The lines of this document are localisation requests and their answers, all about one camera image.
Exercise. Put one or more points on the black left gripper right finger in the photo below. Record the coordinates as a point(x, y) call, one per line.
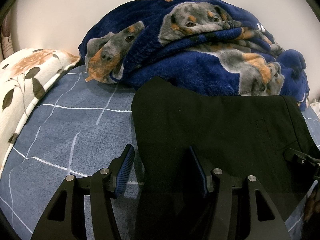
point(246, 196)

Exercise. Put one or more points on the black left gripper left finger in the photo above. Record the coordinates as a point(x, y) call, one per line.
point(64, 216)

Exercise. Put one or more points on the black pants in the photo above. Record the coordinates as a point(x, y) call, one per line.
point(169, 121)

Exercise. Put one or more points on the person's right hand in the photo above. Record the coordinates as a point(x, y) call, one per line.
point(312, 204)

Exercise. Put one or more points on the blue grid bed sheet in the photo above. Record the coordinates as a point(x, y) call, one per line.
point(78, 128)

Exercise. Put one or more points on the white floral pillow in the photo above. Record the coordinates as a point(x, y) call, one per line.
point(25, 78)

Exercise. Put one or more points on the blue dog print blanket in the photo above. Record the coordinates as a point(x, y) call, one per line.
point(208, 46)

